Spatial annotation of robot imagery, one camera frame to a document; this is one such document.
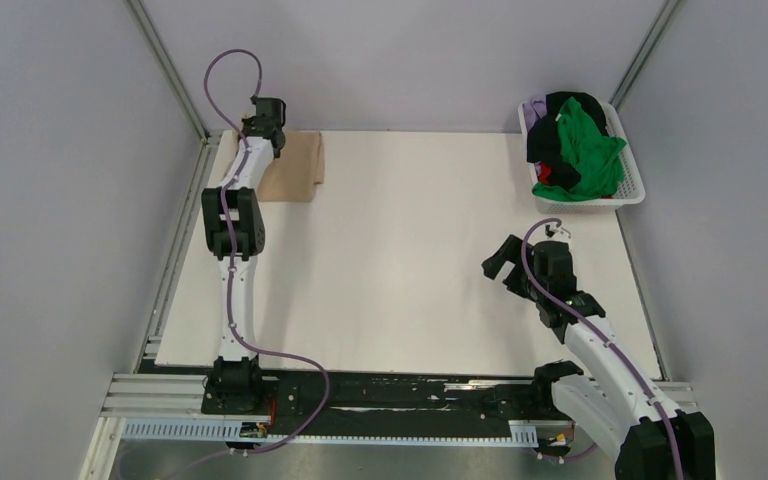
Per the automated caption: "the red garment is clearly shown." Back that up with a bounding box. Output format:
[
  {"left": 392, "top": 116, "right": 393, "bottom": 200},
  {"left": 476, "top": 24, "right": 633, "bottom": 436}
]
[{"left": 535, "top": 162, "right": 553, "bottom": 185}]

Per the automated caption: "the green t shirt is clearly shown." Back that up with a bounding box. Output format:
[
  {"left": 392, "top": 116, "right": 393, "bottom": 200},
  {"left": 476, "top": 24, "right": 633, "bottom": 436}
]
[{"left": 532, "top": 98, "right": 627, "bottom": 202}]

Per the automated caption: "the white slotted cable duct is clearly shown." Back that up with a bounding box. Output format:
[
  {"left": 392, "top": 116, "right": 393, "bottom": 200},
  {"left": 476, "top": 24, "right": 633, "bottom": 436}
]
[{"left": 121, "top": 418, "right": 539, "bottom": 448}]

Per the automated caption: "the aluminium frame post left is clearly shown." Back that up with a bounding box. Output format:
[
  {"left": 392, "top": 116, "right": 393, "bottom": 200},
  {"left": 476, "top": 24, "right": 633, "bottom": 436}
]
[{"left": 123, "top": 0, "right": 209, "bottom": 144}]

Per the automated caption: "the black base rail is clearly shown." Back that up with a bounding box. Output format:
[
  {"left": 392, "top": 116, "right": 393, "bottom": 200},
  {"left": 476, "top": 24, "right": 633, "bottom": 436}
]
[{"left": 198, "top": 357, "right": 599, "bottom": 440}]

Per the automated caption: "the white plastic basket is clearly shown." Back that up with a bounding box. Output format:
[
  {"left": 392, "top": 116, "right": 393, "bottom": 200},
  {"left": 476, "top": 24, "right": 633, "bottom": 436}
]
[{"left": 517, "top": 91, "right": 645, "bottom": 214}]

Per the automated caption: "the lavender t shirt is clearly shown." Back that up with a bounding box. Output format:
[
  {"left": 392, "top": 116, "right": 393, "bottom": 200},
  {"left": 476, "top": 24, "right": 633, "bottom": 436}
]
[{"left": 523, "top": 95, "right": 548, "bottom": 128}]

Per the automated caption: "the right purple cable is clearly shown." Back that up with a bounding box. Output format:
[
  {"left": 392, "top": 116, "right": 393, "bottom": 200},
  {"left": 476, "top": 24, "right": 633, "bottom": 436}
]
[{"left": 521, "top": 217, "right": 687, "bottom": 480}]

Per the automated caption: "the beige t shirt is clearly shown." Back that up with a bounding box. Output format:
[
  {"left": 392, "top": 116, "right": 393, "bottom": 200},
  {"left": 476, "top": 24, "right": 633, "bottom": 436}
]
[{"left": 224, "top": 130, "right": 327, "bottom": 204}]

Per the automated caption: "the black t shirt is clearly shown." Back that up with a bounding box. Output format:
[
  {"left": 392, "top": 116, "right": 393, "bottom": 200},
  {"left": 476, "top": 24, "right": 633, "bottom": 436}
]
[{"left": 526, "top": 91, "right": 608, "bottom": 191}]

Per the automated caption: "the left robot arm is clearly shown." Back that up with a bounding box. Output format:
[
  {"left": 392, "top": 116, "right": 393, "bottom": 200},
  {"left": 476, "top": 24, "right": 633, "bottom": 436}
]
[{"left": 201, "top": 97, "right": 286, "bottom": 415}]

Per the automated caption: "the aluminium frame post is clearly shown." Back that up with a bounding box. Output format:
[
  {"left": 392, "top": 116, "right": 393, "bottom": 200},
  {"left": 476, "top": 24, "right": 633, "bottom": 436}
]
[
  {"left": 609, "top": 0, "right": 684, "bottom": 110},
  {"left": 123, "top": 0, "right": 209, "bottom": 144}
]

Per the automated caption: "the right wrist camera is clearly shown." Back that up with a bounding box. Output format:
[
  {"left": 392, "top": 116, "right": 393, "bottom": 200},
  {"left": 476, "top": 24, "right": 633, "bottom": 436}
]
[{"left": 545, "top": 224, "right": 572, "bottom": 243}]

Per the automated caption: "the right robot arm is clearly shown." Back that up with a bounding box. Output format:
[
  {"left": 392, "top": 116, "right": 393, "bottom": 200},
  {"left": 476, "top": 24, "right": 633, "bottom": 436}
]
[{"left": 482, "top": 235, "right": 717, "bottom": 479}]

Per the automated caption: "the aluminium frame post right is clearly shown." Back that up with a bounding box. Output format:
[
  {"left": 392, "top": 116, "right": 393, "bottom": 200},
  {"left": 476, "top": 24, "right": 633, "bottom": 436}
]
[{"left": 609, "top": 0, "right": 684, "bottom": 110}]

